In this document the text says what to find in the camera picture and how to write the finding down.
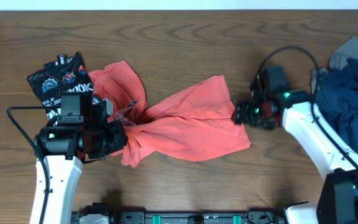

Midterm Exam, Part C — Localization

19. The red soccer t-shirt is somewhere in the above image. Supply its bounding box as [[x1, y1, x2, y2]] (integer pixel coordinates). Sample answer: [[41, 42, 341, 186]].
[[89, 60, 251, 167]]

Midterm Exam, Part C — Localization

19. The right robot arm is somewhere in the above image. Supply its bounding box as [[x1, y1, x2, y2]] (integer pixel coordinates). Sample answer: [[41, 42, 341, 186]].
[[233, 66, 358, 223]]

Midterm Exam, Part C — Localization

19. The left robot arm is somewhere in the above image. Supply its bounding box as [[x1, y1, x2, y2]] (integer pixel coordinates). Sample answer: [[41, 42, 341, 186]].
[[30, 92, 128, 223]]

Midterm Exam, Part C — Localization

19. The black printed folded shirt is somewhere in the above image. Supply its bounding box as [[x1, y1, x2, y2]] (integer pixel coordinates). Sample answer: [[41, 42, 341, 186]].
[[27, 52, 94, 119]]

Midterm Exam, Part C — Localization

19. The navy blue garment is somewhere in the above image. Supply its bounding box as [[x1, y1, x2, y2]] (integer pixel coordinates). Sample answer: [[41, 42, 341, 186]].
[[316, 58, 358, 153]]

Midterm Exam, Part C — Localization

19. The grey garment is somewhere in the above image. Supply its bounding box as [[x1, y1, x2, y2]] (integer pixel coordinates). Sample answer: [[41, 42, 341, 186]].
[[310, 35, 358, 94]]

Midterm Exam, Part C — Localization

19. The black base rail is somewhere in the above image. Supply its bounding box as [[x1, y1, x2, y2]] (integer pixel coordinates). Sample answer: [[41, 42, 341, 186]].
[[70, 202, 286, 224]]

